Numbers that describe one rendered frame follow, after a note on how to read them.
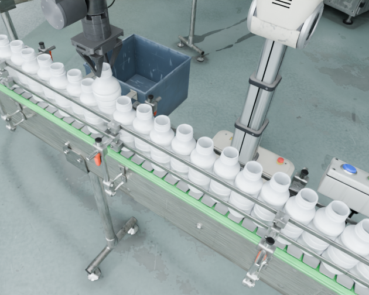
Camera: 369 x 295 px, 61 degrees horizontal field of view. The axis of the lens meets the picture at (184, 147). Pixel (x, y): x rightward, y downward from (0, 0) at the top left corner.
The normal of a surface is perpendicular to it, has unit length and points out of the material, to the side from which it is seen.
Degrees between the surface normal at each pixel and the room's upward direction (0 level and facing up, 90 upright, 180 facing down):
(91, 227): 0
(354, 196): 70
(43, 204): 0
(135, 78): 0
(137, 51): 90
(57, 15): 90
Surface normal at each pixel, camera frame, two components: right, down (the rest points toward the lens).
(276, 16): -0.55, 0.60
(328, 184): -0.50, 0.34
